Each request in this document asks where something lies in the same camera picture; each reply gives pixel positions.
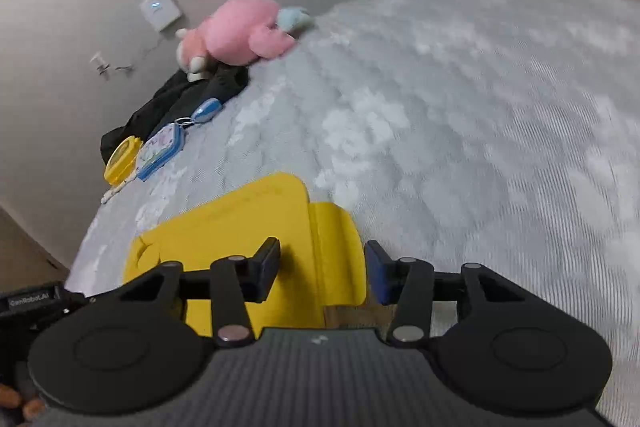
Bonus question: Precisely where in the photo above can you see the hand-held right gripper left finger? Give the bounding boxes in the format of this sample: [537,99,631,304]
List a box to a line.
[118,237,282,349]

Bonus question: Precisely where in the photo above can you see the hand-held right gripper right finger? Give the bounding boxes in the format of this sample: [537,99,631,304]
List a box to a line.
[363,239,542,349]

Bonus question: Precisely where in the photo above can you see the yellow container lid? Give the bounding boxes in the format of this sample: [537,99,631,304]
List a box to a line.
[122,172,369,339]

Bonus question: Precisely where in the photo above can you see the person's left hand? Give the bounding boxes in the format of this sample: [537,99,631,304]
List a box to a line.
[0,383,49,421]

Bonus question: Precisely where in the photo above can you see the white lace strip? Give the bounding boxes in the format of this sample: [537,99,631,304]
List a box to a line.
[100,179,137,206]

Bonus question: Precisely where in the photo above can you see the blue printed pouch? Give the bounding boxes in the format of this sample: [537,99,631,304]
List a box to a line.
[135,123,187,182]

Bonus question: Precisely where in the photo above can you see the small yellow box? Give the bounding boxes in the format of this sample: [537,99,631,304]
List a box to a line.
[103,135,145,186]

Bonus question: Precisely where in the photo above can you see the black cloth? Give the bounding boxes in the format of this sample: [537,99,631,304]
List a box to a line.
[100,64,250,164]

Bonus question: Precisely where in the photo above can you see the pink plush toy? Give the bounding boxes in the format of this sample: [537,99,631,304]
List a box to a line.
[174,0,314,83]

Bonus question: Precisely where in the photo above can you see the white plug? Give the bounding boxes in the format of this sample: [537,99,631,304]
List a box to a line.
[89,51,112,80]

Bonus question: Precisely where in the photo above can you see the blue keychain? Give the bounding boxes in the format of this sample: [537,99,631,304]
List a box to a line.
[174,98,223,128]

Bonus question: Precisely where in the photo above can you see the thin cable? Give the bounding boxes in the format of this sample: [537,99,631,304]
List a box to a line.
[116,29,169,73]

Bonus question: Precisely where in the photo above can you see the white wall device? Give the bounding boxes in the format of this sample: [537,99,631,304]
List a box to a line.
[139,0,184,33]

